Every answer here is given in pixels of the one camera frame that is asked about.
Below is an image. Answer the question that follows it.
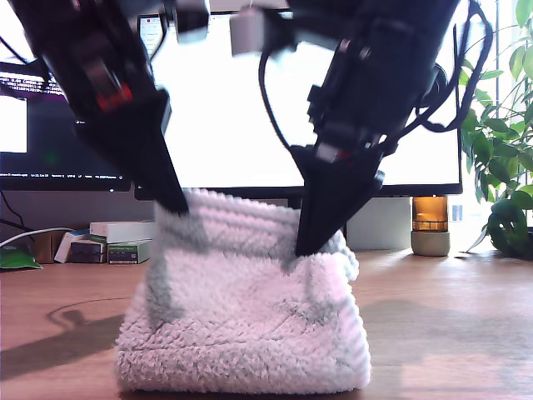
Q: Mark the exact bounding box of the white fluffy tea towel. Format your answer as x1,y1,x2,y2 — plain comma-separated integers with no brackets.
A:
114,187,372,395

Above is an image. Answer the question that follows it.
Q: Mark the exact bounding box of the amber glass jar grey base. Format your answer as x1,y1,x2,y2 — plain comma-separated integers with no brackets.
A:
410,195,451,258

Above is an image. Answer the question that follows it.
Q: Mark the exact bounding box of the computer monitor with white page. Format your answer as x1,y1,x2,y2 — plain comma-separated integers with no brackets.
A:
134,7,463,202

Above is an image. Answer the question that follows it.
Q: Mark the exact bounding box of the computer monitor with dark screen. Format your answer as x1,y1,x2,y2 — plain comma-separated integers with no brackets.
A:
0,60,132,193

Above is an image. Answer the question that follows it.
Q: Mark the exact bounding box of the small dark box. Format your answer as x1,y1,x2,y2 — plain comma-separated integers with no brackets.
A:
68,241,105,264

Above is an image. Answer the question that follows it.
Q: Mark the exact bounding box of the green leafy houseplant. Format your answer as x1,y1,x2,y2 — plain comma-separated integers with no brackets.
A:
456,0,533,259

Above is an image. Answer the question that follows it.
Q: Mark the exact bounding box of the brown wooden block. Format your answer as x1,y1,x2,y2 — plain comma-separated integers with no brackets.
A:
31,230,67,264

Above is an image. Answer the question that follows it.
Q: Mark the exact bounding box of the green packet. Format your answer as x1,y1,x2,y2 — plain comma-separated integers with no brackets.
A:
0,244,43,271

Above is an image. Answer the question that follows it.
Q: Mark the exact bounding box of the pale grey camera box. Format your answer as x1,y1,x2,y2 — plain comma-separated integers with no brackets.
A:
228,3,301,58
164,0,212,45

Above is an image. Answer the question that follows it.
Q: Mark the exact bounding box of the white cable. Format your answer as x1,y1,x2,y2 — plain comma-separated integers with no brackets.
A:
0,227,76,249

